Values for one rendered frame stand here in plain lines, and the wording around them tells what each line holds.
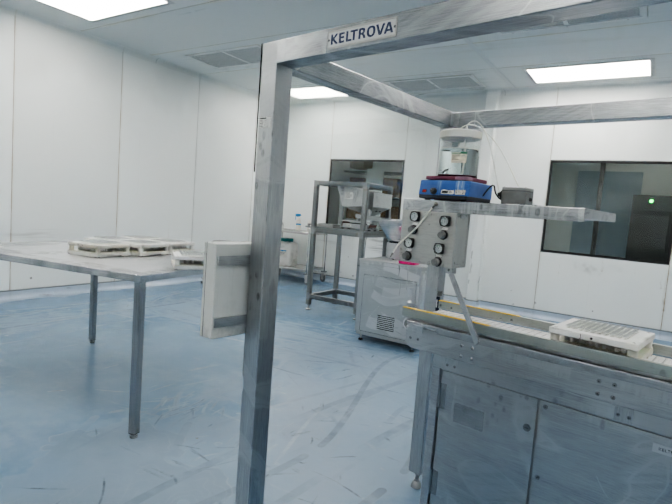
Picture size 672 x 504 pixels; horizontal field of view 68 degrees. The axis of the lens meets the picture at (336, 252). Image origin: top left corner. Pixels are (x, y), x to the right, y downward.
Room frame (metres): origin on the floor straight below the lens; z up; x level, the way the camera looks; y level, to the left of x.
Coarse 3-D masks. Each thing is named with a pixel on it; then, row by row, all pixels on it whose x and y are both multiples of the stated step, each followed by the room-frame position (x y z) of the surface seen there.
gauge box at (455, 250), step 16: (432, 224) 1.75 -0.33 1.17; (464, 224) 1.74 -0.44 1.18; (400, 240) 1.83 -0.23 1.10; (416, 240) 1.79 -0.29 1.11; (432, 240) 1.75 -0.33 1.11; (448, 240) 1.71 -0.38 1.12; (464, 240) 1.75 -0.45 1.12; (400, 256) 1.83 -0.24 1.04; (416, 256) 1.78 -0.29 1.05; (432, 256) 1.74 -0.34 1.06; (448, 256) 1.70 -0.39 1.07; (464, 256) 1.76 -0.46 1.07
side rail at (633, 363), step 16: (432, 320) 1.76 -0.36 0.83; (448, 320) 1.72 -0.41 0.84; (496, 336) 1.61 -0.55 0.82; (512, 336) 1.57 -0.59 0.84; (528, 336) 1.54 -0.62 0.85; (560, 352) 1.48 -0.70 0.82; (576, 352) 1.45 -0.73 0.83; (592, 352) 1.42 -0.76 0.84; (608, 352) 1.40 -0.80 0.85; (640, 368) 1.34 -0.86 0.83; (656, 368) 1.32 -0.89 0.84
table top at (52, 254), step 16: (64, 240) 3.61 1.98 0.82; (0, 256) 2.68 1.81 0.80; (16, 256) 2.63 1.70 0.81; (32, 256) 2.67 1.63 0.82; (48, 256) 2.72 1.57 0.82; (64, 256) 2.76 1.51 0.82; (80, 256) 2.82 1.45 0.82; (112, 256) 2.92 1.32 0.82; (128, 256) 2.98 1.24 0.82; (144, 256) 3.04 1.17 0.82; (160, 256) 3.10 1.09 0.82; (80, 272) 2.46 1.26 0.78; (96, 272) 2.42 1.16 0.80; (112, 272) 2.38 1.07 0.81; (128, 272) 2.38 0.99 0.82; (144, 272) 2.42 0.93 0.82; (160, 272) 2.46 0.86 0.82; (176, 272) 2.55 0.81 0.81; (192, 272) 2.67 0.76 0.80
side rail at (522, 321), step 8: (440, 304) 2.05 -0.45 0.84; (448, 304) 2.02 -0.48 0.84; (456, 304) 2.00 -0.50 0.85; (472, 312) 1.95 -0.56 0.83; (480, 312) 1.93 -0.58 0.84; (488, 312) 1.91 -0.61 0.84; (496, 312) 1.89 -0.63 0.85; (504, 320) 1.87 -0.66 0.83; (512, 320) 1.85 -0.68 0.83; (520, 320) 1.83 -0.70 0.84; (528, 320) 1.81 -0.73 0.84; (536, 320) 1.79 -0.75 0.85; (536, 328) 1.79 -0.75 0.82; (544, 328) 1.77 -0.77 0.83; (656, 344) 1.55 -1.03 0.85; (656, 352) 1.55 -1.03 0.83; (664, 352) 1.53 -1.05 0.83
